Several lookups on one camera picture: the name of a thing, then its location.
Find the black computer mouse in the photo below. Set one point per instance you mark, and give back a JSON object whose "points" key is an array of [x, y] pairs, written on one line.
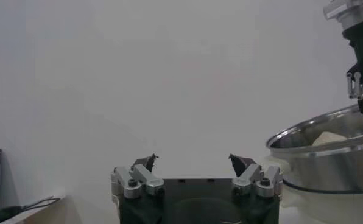
{"points": [[3, 213]]}

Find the stainless steel steamer basket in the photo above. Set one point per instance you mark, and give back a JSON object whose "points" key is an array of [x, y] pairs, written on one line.
{"points": [[330, 170]]}

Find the white steamed baozi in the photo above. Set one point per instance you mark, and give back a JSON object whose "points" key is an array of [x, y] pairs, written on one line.
{"points": [[327, 139]]}

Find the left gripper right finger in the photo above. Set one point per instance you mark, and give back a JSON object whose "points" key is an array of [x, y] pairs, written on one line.
{"points": [[250, 178]]}

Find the white side desk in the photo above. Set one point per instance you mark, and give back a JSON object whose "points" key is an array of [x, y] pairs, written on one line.
{"points": [[47, 214]]}

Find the white electric cooker base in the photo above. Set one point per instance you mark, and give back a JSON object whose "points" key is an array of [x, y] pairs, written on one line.
{"points": [[330, 210]]}

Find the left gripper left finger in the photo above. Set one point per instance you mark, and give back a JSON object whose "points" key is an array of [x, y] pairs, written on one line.
{"points": [[137, 179]]}

